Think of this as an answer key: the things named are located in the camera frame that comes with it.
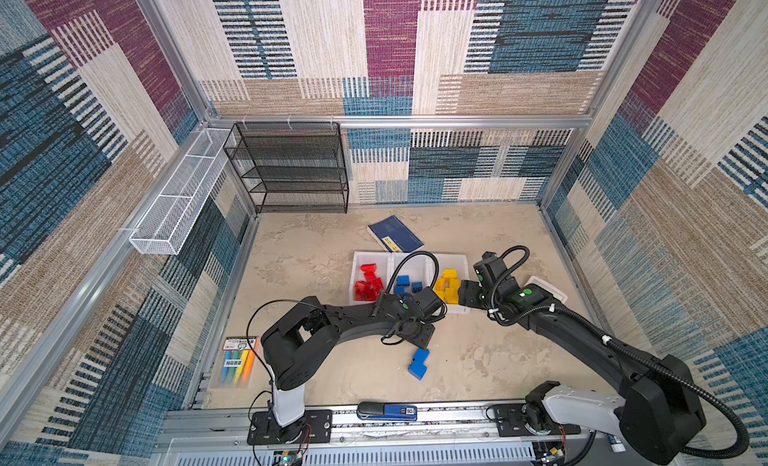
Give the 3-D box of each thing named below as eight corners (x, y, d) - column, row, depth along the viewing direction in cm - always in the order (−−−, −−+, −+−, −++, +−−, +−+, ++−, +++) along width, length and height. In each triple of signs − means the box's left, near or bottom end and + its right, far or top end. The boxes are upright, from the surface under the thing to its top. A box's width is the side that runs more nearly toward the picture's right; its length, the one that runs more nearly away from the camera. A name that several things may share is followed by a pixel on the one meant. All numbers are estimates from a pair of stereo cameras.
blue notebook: (398, 261, 107) (398, 257, 105) (369, 229, 116) (369, 225, 114) (422, 247, 111) (423, 242, 109) (392, 217, 120) (392, 212, 118)
